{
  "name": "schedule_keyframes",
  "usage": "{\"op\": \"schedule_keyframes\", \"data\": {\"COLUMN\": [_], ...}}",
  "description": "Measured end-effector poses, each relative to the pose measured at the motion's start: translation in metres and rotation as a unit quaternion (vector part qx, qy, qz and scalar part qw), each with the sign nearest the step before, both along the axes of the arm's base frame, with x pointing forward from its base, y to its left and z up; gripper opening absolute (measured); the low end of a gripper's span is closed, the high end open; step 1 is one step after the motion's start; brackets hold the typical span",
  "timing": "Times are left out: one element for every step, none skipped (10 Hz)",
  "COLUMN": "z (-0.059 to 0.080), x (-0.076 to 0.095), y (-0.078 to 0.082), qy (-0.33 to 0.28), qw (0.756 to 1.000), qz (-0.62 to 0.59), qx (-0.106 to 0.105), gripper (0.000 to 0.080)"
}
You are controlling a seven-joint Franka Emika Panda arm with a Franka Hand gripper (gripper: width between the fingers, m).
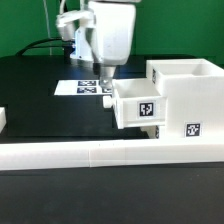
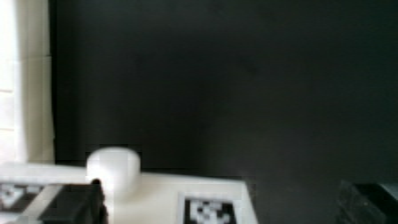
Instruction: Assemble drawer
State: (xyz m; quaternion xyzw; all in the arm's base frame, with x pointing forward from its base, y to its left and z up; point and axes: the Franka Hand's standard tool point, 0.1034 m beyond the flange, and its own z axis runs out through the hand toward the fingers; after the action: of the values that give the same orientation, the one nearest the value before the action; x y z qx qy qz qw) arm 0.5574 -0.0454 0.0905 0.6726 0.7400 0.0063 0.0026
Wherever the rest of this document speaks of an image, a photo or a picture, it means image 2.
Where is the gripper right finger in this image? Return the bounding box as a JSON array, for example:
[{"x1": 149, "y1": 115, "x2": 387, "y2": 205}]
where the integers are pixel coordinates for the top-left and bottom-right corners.
[{"x1": 335, "y1": 181, "x2": 398, "y2": 224}]

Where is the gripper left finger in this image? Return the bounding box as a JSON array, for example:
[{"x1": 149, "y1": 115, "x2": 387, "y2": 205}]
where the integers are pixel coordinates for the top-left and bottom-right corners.
[{"x1": 14, "y1": 178, "x2": 110, "y2": 224}]

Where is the white drawer box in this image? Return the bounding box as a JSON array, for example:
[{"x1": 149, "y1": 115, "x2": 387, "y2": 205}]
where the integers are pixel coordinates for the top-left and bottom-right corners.
[{"x1": 0, "y1": 147, "x2": 257, "y2": 224}]

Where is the white front fence rail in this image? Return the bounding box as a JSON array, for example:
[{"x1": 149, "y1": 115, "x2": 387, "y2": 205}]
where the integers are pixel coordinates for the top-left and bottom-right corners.
[{"x1": 0, "y1": 0, "x2": 55, "y2": 163}]

